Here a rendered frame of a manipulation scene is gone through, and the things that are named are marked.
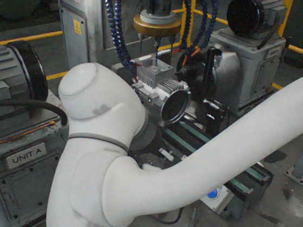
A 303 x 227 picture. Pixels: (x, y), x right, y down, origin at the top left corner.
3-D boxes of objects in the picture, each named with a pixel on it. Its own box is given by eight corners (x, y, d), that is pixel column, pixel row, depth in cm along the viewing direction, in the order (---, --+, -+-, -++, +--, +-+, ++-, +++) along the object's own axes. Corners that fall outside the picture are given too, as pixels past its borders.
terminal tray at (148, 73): (135, 78, 126) (135, 62, 121) (154, 72, 131) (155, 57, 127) (153, 90, 118) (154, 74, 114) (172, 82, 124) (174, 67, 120)
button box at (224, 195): (175, 177, 90) (168, 172, 86) (190, 159, 91) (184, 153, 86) (218, 215, 80) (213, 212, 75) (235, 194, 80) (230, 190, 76)
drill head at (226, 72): (160, 94, 146) (164, 47, 132) (215, 72, 168) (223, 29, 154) (198, 119, 131) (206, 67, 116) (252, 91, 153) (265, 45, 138)
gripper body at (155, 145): (163, 128, 59) (180, 144, 67) (138, 108, 65) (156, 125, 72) (139, 157, 59) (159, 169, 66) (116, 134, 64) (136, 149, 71)
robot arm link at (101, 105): (108, 98, 62) (93, 158, 56) (57, 54, 50) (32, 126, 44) (153, 94, 57) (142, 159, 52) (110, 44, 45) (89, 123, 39)
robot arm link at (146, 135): (126, 92, 60) (140, 105, 65) (97, 126, 60) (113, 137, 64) (155, 113, 55) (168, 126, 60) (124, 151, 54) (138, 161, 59)
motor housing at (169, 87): (127, 111, 132) (127, 73, 121) (159, 98, 142) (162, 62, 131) (156, 134, 120) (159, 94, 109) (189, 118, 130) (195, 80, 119)
